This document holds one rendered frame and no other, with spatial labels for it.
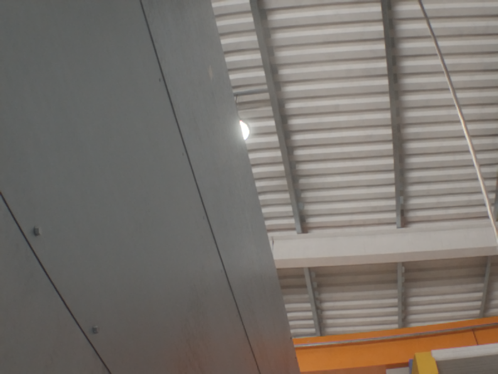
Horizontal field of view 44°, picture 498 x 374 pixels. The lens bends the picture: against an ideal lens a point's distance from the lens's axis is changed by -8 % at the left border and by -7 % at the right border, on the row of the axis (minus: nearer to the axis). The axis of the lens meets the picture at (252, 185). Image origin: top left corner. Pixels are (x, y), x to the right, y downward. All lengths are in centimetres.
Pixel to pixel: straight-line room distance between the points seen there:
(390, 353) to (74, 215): 877
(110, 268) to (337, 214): 851
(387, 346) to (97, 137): 878
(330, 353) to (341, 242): 162
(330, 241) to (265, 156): 155
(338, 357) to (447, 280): 226
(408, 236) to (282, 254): 178
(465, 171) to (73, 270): 825
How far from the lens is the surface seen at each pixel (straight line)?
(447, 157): 865
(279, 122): 796
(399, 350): 944
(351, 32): 744
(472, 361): 119
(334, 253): 905
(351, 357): 941
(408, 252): 887
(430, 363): 115
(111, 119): 90
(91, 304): 78
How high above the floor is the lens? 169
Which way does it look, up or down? 47 degrees up
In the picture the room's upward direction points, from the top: 4 degrees clockwise
